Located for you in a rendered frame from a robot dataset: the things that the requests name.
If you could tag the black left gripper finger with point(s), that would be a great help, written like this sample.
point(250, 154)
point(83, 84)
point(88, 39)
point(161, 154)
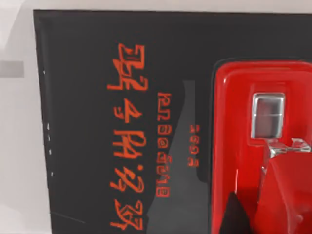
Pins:
point(234, 219)

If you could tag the red stapler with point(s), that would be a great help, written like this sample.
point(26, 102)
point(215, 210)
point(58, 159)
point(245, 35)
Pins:
point(241, 161)

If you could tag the black book with red lettering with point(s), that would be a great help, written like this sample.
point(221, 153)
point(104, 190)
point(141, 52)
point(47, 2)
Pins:
point(97, 122)

